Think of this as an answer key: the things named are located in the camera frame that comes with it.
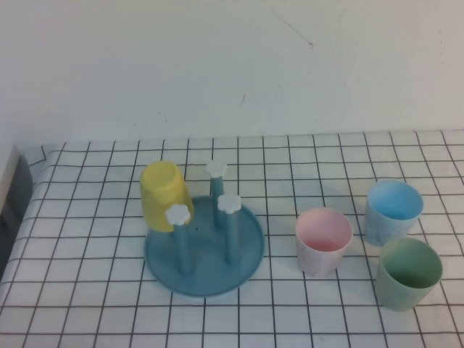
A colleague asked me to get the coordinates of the green plastic cup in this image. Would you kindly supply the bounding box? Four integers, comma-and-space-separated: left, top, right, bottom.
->
375, 237, 444, 312

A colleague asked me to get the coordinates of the blue cup stand with pegs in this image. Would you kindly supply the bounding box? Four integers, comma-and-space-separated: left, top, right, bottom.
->
144, 160, 266, 299

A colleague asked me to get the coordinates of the dark grey box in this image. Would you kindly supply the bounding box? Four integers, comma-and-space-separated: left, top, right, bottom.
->
0, 155, 36, 280

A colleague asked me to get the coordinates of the pink plastic cup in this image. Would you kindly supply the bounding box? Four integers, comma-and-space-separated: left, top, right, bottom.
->
294, 207, 354, 279

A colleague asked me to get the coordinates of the blue plastic cup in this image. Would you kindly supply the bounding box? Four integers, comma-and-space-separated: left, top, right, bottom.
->
364, 179, 424, 248

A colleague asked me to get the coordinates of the white black-grid tablecloth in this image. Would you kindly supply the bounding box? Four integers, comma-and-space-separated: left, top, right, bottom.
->
0, 129, 464, 348

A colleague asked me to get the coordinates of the yellow plastic cup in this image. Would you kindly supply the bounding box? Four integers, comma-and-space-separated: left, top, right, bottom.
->
140, 162, 194, 233

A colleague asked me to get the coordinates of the beige board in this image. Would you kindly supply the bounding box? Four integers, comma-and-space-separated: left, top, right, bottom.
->
0, 144, 20, 215

